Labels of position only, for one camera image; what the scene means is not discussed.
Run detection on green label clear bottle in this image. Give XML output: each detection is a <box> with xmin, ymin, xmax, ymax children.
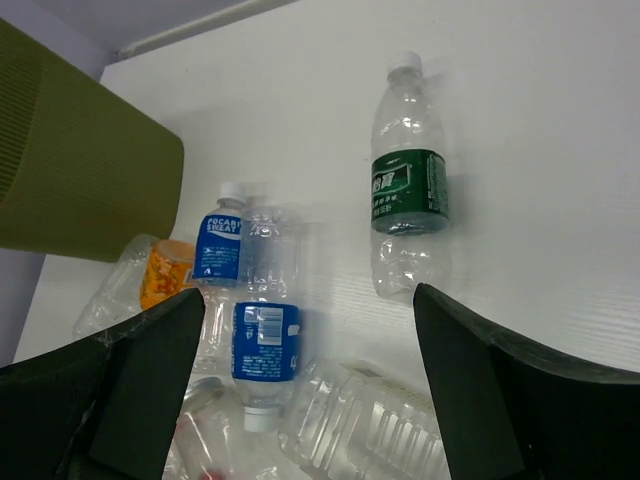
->
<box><xmin>370</xmin><ymin>51</ymin><xmax>451</xmax><ymax>303</ymax></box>

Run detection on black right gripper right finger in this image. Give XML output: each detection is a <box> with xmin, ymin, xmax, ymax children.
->
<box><xmin>413</xmin><ymin>284</ymin><xmax>639</xmax><ymax>479</ymax></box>

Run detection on upright Pocari Sweat blue bottle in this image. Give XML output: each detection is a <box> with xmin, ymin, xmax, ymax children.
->
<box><xmin>192</xmin><ymin>182</ymin><xmax>247</xmax><ymax>374</ymax></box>

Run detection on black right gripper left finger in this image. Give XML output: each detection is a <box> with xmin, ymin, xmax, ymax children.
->
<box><xmin>1</xmin><ymin>289</ymin><xmax>205</xmax><ymax>479</ymax></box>

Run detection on large ribbed clear bottle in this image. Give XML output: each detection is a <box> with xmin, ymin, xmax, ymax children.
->
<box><xmin>278</xmin><ymin>358</ymin><xmax>450</xmax><ymax>480</ymax></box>

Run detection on inverted Pocari Sweat blue bottle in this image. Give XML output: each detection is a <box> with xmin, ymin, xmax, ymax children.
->
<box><xmin>231</xmin><ymin>206</ymin><xmax>301</xmax><ymax>433</ymax></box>

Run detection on olive green mesh bin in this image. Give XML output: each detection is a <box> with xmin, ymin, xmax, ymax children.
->
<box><xmin>1</xmin><ymin>23</ymin><xmax>184</xmax><ymax>262</ymax></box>

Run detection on orange label plastic bottle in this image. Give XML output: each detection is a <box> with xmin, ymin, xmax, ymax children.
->
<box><xmin>72</xmin><ymin>234</ymin><xmax>195</xmax><ymax>340</ymax></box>

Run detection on silver cap clear bottle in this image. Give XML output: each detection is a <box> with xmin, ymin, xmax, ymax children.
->
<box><xmin>164</xmin><ymin>376</ymin><xmax>281</xmax><ymax>480</ymax></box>

